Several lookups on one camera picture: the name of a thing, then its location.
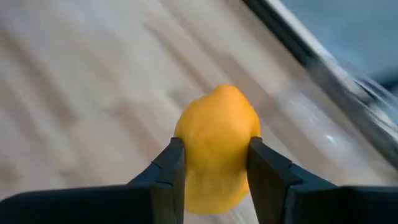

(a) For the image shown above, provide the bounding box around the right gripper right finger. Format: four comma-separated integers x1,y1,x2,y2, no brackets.
247,136,398,224

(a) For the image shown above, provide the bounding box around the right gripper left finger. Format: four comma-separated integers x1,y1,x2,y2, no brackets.
0,136,187,224

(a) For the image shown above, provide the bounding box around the yellow lemon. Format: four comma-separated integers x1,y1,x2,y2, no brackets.
174,83,262,215

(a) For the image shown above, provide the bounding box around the black metal rig frame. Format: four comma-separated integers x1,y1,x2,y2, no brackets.
241,0,398,170

